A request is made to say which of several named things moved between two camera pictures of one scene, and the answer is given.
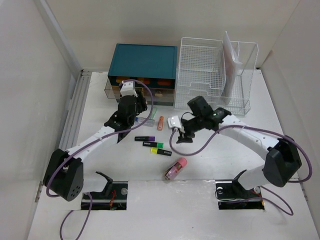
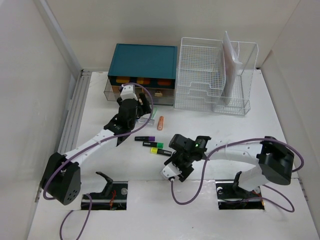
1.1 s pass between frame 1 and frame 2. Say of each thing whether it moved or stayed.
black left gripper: stayed
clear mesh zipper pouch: stayed
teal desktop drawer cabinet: stayed
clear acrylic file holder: stayed
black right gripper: moved
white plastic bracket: moved
